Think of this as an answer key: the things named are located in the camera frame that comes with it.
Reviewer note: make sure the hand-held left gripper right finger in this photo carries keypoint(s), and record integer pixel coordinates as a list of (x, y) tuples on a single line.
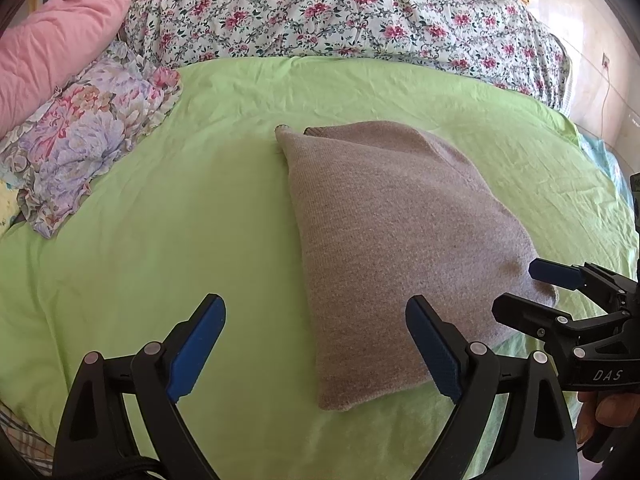
[(435, 350)]

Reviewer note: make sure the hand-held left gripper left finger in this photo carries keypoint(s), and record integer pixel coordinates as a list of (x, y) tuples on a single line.
[(197, 350)]

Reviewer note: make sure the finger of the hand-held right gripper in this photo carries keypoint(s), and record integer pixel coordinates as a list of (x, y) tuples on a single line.
[(552, 272), (530, 316)]

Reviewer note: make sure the beige knit sweater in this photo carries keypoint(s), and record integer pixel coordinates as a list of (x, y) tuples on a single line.
[(390, 240)]

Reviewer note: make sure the person's right hand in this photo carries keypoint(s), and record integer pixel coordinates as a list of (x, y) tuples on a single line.
[(607, 407)]

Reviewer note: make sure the light blue cloth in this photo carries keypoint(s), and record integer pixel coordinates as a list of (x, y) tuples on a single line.
[(607, 165)]

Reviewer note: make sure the green bed sheet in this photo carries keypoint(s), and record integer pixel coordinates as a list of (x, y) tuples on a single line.
[(200, 210)]

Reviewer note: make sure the plaid cloth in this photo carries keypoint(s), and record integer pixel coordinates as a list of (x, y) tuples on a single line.
[(25, 440)]

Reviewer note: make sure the yellow cloth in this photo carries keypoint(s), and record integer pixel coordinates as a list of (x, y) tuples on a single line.
[(6, 205)]

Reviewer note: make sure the lilac floral pillow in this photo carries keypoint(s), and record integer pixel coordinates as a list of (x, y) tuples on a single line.
[(85, 130)]

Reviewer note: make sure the red floral white quilt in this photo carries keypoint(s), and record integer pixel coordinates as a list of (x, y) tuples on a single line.
[(325, 10)]

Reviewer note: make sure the pink blanket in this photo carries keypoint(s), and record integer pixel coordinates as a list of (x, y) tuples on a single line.
[(60, 25)]

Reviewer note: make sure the white wall socket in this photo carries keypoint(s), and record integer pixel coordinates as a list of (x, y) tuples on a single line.
[(606, 60)]

